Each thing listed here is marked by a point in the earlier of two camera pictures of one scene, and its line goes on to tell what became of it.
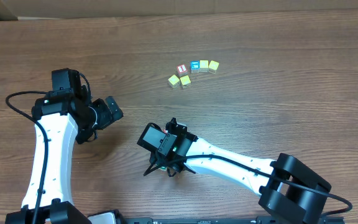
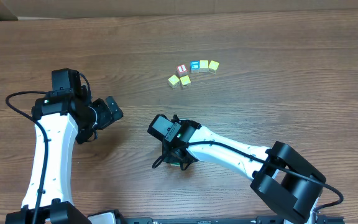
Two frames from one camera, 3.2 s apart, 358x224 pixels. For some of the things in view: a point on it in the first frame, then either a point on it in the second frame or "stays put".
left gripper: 106,116 stays put
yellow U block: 174,81 stays put
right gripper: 158,158 -> 169,155
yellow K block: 185,81 stays put
